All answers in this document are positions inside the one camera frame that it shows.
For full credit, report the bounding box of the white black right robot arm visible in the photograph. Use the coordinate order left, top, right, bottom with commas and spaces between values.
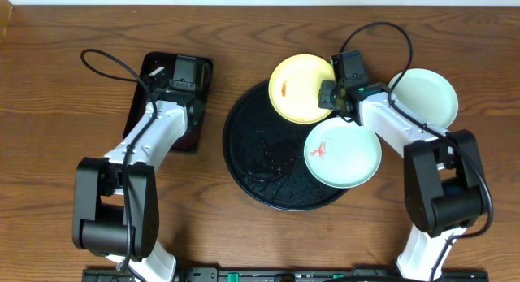
306, 76, 494, 281

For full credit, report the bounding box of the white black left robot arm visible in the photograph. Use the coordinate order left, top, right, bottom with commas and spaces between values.
72, 58, 213, 281

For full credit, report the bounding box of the light green plate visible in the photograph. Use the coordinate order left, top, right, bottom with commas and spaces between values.
303, 117, 382, 189
393, 68, 459, 128

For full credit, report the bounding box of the yellow plate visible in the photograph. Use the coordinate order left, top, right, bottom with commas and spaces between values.
268, 54, 335, 124

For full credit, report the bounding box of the black rectangular tray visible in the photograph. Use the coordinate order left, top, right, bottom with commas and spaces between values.
140, 52, 213, 153

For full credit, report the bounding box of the round black tray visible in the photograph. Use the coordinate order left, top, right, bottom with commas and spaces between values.
223, 81, 347, 211

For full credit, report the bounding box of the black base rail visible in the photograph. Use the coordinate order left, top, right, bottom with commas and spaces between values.
81, 266, 490, 282

